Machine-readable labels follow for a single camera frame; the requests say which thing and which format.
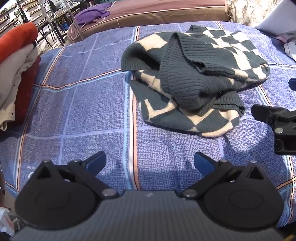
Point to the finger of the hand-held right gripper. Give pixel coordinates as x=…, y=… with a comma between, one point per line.
x=293, y=84
x=275, y=118

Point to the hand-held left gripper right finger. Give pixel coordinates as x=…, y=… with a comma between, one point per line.
x=203, y=163

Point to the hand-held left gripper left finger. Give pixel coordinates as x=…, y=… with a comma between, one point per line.
x=96, y=162

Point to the green cream checkered knit sweater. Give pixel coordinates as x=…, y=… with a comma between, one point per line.
x=196, y=76

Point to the blue patterned bedsheet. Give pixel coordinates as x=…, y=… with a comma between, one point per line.
x=87, y=111

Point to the pale lavender cloth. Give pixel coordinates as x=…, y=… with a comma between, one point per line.
x=279, y=25

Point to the floral beige cloth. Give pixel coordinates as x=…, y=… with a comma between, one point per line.
x=251, y=10

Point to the white folded cloth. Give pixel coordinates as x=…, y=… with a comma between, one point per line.
x=16, y=76

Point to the orange folded cloth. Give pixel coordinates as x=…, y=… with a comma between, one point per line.
x=16, y=38

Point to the purple cloth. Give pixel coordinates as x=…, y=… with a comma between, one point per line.
x=91, y=12

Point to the brown mattress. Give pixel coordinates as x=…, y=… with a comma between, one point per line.
x=148, y=16

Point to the metal display shelf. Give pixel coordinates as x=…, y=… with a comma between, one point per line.
x=20, y=12

